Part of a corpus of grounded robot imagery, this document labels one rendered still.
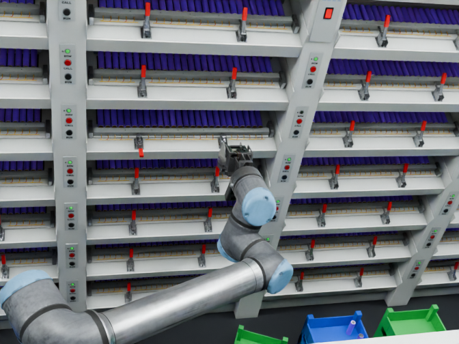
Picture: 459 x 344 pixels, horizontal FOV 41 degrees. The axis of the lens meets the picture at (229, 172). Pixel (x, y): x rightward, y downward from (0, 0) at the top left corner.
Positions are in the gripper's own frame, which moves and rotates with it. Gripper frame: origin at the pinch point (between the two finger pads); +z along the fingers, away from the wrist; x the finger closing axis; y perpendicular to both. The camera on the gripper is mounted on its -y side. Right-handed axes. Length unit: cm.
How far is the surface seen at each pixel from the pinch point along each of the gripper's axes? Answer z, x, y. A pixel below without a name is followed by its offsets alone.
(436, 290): 25, -113, -84
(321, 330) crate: -15, -37, -63
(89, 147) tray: 6.4, 41.7, -0.8
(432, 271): 23, -106, -72
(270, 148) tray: 5.5, -15.8, -1.4
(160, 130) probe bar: 9.0, 20.0, 3.4
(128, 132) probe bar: 8.6, 30.0, 2.9
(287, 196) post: 8.6, -26.0, -21.7
